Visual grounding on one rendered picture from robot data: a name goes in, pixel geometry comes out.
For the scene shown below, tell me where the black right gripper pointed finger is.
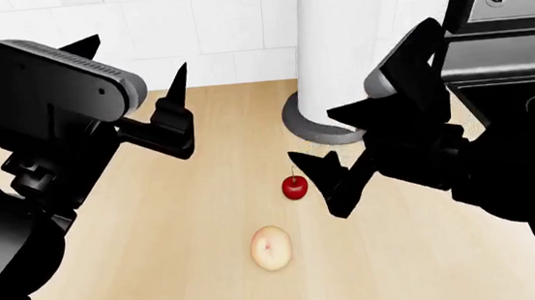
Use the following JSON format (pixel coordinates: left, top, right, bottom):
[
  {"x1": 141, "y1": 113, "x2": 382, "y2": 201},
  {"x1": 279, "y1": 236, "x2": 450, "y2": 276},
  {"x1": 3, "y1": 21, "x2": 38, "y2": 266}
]
[
  {"x1": 324, "y1": 97, "x2": 374, "y2": 136},
  {"x1": 286, "y1": 146, "x2": 352, "y2": 202}
]

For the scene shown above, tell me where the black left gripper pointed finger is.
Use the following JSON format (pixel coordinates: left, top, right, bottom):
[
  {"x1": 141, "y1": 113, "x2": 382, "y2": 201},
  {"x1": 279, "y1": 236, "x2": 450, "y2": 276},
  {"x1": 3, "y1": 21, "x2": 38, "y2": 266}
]
[
  {"x1": 145, "y1": 61, "x2": 197, "y2": 138},
  {"x1": 57, "y1": 34, "x2": 104, "y2": 63}
]

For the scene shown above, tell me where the red cherry with stem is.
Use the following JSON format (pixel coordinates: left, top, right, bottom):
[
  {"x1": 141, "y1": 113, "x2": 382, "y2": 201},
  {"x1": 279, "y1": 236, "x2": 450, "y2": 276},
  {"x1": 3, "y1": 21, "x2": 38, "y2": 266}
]
[{"x1": 279, "y1": 164, "x2": 310, "y2": 202}]

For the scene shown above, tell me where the pale orange apricot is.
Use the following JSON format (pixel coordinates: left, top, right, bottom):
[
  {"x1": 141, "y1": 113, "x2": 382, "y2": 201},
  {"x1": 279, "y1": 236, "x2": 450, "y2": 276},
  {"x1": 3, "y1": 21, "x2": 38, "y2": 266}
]
[{"x1": 248, "y1": 223, "x2": 294, "y2": 274}]

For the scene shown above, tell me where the grey paper towel holder base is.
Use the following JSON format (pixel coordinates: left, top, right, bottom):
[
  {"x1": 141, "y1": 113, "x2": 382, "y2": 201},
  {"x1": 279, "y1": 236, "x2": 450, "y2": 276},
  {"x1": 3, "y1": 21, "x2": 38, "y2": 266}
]
[{"x1": 279, "y1": 84, "x2": 370, "y2": 151}]

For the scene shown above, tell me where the white paper towel roll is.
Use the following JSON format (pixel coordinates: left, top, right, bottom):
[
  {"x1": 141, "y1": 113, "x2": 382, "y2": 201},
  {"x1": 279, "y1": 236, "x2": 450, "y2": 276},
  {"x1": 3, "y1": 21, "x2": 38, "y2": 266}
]
[{"x1": 288, "y1": 0, "x2": 476, "y2": 137}]

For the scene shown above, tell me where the black steel stove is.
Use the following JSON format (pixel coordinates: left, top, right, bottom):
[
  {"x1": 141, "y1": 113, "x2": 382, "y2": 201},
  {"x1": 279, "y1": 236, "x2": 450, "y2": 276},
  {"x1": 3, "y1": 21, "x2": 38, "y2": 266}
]
[{"x1": 432, "y1": 0, "x2": 535, "y2": 150}]

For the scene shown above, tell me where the black grey left wrist camera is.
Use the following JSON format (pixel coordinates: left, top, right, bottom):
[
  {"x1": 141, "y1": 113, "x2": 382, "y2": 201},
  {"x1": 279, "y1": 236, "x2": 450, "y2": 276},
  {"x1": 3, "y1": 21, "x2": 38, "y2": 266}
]
[{"x1": 0, "y1": 21, "x2": 153, "y2": 155}]

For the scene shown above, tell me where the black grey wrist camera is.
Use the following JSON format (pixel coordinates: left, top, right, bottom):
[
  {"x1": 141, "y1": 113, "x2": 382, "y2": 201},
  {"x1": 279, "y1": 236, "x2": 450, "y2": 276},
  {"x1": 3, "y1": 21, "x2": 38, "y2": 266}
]
[
  {"x1": 0, "y1": 21, "x2": 153, "y2": 155},
  {"x1": 357, "y1": 15, "x2": 457, "y2": 133}
]

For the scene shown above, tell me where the black grey right wrist camera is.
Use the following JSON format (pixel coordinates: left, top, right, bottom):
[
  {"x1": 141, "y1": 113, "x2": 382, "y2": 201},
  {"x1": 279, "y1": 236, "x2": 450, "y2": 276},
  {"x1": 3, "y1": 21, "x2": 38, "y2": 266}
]
[{"x1": 357, "y1": 15, "x2": 457, "y2": 133}]

